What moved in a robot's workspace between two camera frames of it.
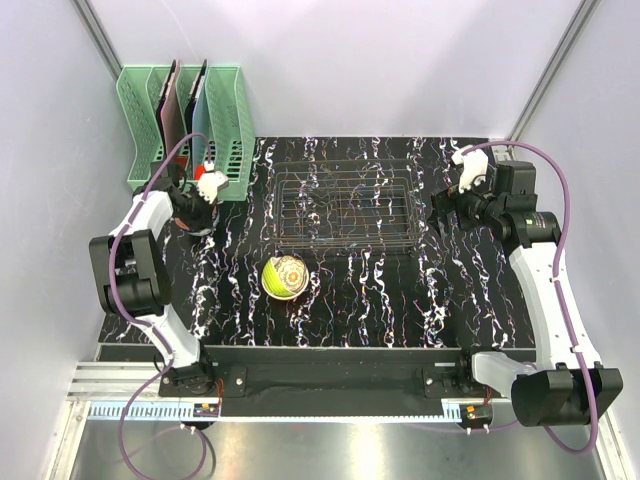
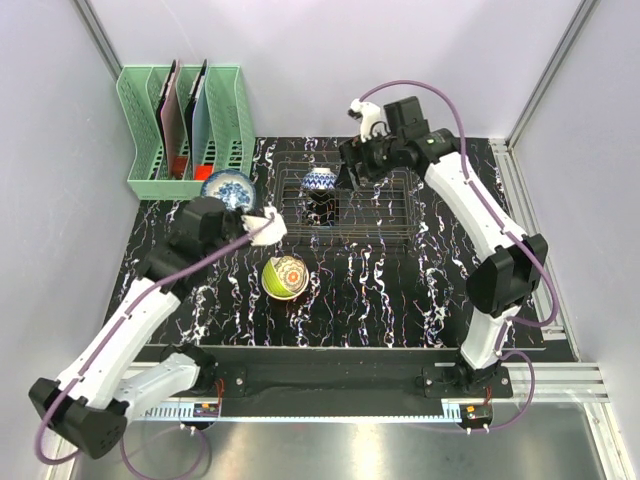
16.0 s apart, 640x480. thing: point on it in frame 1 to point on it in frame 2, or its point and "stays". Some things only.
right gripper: x=450 y=200 to x=352 y=152
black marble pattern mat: x=337 y=249 stays
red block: x=199 y=171 stays
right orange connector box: x=473 y=416 stays
